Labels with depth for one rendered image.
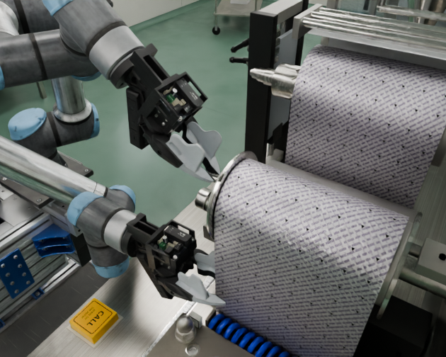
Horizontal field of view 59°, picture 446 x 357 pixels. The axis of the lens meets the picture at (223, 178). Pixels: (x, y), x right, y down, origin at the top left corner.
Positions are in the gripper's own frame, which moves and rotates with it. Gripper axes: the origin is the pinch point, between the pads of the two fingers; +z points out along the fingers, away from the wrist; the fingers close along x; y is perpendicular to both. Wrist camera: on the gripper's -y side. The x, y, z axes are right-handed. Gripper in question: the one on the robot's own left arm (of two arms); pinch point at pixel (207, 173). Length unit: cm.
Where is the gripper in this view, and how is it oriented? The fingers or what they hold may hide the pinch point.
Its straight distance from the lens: 61.7
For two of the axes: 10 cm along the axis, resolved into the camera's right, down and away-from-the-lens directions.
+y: 5.4, -3.9, -7.5
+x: 5.5, -5.2, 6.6
